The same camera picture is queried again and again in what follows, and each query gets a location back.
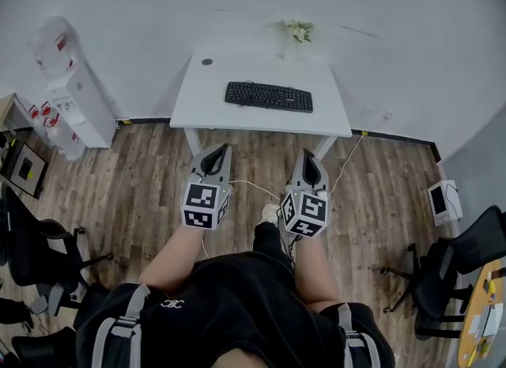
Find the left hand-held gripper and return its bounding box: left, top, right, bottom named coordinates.
left=180, top=142, right=233, bottom=231

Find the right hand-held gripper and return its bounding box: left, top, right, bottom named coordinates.
left=279, top=148, right=334, bottom=239

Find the black keyboard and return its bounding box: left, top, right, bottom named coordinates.
left=224, top=80, right=314, bottom=114

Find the person's left forearm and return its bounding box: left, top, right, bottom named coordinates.
left=138, top=223, right=207, bottom=297

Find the person's right forearm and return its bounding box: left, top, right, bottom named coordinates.
left=294, top=235, right=343, bottom=313

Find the white desk leg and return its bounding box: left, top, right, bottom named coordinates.
left=183, top=127, right=203, bottom=158
left=314, top=135, right=338, bottom=161

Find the person's white shoe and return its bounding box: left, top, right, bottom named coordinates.
left=261, top=203, right=280, bottom=225

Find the person's black trouser leg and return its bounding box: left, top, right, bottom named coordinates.
left=252, top=222, right=296, bottom=269

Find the white vase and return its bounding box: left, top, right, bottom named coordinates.
left=281, top=37, right=304, bottom=63

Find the white box device with screen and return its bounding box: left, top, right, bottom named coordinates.
left=426, top=179, right=464, bottom=227

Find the white water dispenser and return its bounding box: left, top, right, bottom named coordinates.
left=44, top=68, right=118, bottom=150

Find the person's black shirt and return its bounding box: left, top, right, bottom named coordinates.
left=74, top=250, right=396, bottom=368

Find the white flower bunch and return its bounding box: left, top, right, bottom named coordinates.
left=275, top=19, right=316, bottom=44

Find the black office chair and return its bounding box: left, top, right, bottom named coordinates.
left=10, top=325, right=78, bottom=368
left=0, top=182, right=115, bottom=317
left=379, top=204, right=506, bottom=340

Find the black framed box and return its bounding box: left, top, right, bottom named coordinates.
left=0, top=139, right=51, bottom=199

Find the light wooden cabinet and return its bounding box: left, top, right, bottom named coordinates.
left=0, top=92, right=33, bottom=132

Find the yellow round table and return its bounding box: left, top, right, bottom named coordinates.
left=457, top=257, right=506, bottom=368

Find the white paper sheet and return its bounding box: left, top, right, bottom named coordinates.
left=481, top=304, right=505, bottom=338

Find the white floor cable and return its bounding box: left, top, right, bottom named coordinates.
left=228, top=132, right=365, bottom=202

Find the white wall socket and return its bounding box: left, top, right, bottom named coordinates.
left=361, top=104, right=395, bottom=123

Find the grey shoulder strap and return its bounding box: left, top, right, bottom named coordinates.
left=337, top=302, right=383, bottom=368
left=90, top=283, right=152, bottom=368

